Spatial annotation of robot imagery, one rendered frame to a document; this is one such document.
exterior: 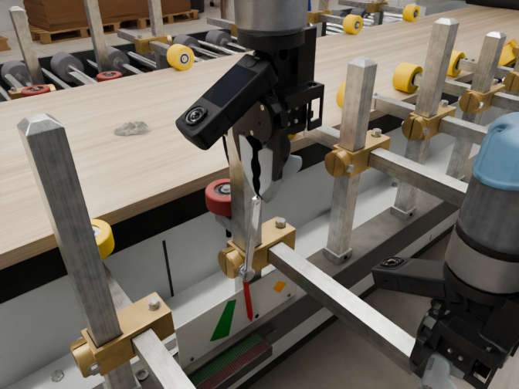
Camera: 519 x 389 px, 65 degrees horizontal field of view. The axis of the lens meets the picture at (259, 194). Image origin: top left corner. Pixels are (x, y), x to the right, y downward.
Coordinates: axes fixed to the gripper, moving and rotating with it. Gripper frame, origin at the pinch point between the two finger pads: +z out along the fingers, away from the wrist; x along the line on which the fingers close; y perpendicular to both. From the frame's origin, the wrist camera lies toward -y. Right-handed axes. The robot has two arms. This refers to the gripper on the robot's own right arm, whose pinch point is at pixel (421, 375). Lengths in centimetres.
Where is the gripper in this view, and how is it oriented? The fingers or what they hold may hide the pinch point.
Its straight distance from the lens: 61.2
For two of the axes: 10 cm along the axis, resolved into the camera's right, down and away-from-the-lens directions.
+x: 7.7, -3.5, 5.4
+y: 6.4, 4.2, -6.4
